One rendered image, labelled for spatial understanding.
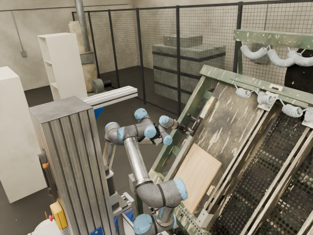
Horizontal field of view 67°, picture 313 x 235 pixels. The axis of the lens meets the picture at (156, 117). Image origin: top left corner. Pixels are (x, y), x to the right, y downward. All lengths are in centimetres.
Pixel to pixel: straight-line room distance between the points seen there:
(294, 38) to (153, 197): 165
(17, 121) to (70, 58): 207
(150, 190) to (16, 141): 279
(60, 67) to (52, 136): 407
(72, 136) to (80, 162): 15
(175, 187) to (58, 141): 60
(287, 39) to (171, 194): 159
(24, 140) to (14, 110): 45
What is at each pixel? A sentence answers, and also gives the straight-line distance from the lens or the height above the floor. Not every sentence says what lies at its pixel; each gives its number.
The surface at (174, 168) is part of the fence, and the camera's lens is 232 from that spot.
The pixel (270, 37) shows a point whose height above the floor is 216.
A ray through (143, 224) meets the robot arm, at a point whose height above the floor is 127.
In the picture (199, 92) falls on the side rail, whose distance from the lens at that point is 243.
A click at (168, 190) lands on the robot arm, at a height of 164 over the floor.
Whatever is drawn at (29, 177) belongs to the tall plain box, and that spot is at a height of 29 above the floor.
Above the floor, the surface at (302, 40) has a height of 216.
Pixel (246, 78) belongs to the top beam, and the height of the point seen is 189.
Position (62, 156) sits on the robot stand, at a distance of 124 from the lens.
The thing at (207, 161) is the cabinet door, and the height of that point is 124.
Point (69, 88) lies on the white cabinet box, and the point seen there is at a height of 99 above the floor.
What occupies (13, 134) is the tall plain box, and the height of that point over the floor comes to 101.
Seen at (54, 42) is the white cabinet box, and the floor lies 195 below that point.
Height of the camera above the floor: 246
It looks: 25 degrees down
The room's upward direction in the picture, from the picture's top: 4 degrees counter-clockwise
